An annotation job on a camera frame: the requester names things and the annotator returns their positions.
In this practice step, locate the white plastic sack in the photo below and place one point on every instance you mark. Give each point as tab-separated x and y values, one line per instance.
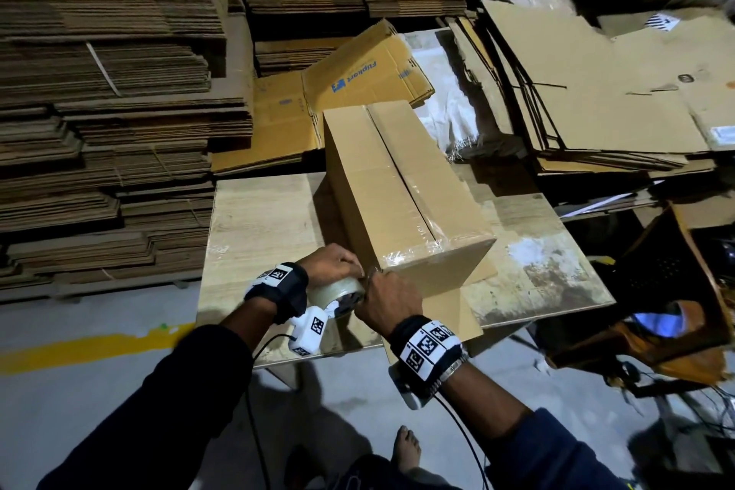
454	93

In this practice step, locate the black right wrist band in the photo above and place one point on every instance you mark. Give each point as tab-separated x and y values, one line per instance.
427	352

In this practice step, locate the brown cardboard box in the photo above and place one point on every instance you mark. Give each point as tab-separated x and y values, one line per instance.
391	185

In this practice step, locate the clear tape roll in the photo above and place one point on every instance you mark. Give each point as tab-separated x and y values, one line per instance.
339	298

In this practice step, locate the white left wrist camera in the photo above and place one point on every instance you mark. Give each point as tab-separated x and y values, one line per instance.
310	329

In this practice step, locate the person's right forearm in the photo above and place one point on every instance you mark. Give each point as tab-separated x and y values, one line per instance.
528	449

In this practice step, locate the person's left hand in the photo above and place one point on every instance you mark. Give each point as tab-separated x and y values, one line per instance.
327	262

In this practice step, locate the yellow carton with blue print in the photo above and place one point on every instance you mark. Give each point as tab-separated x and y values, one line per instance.
368	70

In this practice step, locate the person's right hand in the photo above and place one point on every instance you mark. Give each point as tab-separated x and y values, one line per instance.
391	302

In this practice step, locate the plywood work board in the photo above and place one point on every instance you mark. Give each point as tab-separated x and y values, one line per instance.
253	243

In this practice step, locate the blue glowing device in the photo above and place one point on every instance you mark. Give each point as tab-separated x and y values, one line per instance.
660	324

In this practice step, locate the person's trouser leg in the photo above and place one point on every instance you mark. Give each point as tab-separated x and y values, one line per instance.
368	475

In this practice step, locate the person's bare foot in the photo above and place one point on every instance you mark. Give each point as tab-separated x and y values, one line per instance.
407	449

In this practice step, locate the stacks of flat cardboard bundles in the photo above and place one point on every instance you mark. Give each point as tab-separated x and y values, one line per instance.
103	105

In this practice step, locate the pile of brown cartons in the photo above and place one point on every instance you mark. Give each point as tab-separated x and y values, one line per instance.
597	93

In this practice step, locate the person's left forearm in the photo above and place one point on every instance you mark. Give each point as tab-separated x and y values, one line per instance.
161	415

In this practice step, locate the black wrist band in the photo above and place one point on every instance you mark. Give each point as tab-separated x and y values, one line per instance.
276	289
427	352

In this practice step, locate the black left wrist band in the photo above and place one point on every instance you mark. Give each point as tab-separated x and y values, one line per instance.
276	289

